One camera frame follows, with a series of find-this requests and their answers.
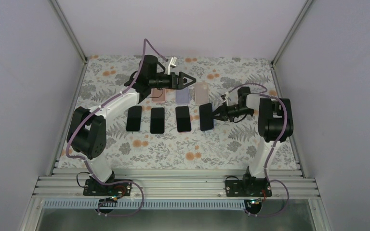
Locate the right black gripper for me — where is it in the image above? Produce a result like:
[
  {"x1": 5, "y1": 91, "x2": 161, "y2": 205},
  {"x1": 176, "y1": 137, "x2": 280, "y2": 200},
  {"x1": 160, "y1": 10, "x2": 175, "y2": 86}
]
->
[{"x1": 210, "y1": 102, "x2": 253, "y2": 122}]

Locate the grey slotted cable duct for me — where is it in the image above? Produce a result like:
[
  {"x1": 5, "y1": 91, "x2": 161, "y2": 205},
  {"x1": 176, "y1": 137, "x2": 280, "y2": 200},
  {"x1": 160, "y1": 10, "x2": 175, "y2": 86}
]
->
[{"x1": 42, "y1": 198, "x2": 245, "y2": 211}]

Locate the purple cable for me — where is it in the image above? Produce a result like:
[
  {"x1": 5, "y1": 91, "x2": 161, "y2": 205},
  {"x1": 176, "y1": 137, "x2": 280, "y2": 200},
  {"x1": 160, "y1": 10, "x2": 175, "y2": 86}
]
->
[
  {"x1": 225, "y1": 83, "x2": 291, "y2": 218},
  {"x1": 65, "y1": 38, "x2": 170, "y2": 218}
]

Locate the beige phone case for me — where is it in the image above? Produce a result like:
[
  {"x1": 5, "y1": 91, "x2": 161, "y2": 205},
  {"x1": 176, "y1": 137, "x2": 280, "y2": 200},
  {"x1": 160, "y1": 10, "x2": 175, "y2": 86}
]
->
[{"x1": 194, "y1": 82, "x2": 210, "y2": 105}]

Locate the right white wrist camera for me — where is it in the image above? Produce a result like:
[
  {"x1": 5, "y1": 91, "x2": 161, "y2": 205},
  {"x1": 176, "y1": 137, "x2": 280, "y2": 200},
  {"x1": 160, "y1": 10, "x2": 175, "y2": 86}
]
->
[{"x1": 221, "y1": 91, "x2": 230, "y2": 104}]

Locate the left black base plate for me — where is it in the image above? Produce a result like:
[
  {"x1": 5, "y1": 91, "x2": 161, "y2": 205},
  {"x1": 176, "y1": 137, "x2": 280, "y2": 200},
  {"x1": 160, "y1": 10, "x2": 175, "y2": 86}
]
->
[{"x1": 83, "y1": 179, "x2": 132, "y2": 197}]

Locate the black phone from pink case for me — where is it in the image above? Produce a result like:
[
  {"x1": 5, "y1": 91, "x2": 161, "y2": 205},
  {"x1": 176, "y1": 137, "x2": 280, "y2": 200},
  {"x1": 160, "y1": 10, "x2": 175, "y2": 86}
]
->
[{"x1": 150, "y1": 107, "x2": 165, "y2": 134}]

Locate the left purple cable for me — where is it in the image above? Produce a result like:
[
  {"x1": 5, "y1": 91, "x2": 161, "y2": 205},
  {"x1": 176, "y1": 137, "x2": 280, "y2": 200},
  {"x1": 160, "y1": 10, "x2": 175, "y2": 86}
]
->
[{"x1": 65, "y1": 38, "x2": 170, "y2": 218}]

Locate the lilac phone case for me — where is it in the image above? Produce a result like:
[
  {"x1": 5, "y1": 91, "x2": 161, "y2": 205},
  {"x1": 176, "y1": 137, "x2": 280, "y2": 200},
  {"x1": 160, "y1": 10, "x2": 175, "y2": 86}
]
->
[{"x1": 175, "y1": 88, "x2": 190, "y2": 105}]

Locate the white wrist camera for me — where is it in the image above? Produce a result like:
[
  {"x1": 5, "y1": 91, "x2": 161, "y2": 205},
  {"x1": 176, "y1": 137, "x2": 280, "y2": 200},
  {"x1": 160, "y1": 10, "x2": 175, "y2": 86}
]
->
[
  {"x1": 165, "y1": 56, "x2": 177, "y2": 74},
  {"x1": 221, "y1": 91, "x2": 230, "y2": 104}
]

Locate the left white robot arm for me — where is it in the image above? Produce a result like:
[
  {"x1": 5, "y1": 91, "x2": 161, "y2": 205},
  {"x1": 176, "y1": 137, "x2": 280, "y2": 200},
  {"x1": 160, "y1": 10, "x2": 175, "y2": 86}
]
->
[{"x1": 66, "y1": 55, "x2": 197, "y2": 195}]

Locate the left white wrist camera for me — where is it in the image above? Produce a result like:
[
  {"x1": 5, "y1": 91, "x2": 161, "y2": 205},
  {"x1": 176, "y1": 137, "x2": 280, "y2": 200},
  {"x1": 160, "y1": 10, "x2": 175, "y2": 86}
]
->
[{"x1": 165, "y1": 56, "x2": 177, "y2": 74}]

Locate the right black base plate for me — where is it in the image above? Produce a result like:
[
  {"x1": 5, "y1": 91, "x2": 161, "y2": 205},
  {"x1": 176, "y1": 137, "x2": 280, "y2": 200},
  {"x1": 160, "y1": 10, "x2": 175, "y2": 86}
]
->
[{"x1": 225, "y1": 179, "x2": 273, "y2": 197}]

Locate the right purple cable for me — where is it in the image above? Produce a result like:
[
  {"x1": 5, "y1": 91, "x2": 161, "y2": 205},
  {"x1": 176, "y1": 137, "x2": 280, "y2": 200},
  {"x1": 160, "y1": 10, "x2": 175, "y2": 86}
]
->
[{"x1": 225, "y1": 83, "x2": 291, "y2": 218}]

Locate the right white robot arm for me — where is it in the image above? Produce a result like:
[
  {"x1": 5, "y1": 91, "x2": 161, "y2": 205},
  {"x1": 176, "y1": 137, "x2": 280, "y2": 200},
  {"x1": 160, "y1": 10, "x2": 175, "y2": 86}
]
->
[{"x1": 211, "y1": 84, "x2": 294, "y2": 196}]

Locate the aluminium rail frame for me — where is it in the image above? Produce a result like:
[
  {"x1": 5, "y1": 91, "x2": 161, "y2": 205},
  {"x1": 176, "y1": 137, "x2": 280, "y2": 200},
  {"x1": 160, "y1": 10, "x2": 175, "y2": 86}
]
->
[{"x1": 21, "y1": 168, "x2": 330, "y2": 231}]

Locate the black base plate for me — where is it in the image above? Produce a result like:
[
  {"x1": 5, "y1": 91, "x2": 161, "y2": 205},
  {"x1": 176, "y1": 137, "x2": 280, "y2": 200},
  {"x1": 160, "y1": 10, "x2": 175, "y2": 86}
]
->
[
  {"x1": 225, "y1": 179, "x2": 273, "y2": 197},
  {"x1": 83, "y1": 179, "x2": 132, "y2": 197}
]

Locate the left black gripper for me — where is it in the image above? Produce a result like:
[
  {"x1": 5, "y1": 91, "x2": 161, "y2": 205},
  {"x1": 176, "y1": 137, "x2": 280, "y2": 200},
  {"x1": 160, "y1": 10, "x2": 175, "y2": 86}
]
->
[{"x1": 149, "y1": 72, "x2": 196, "y2": 90}]

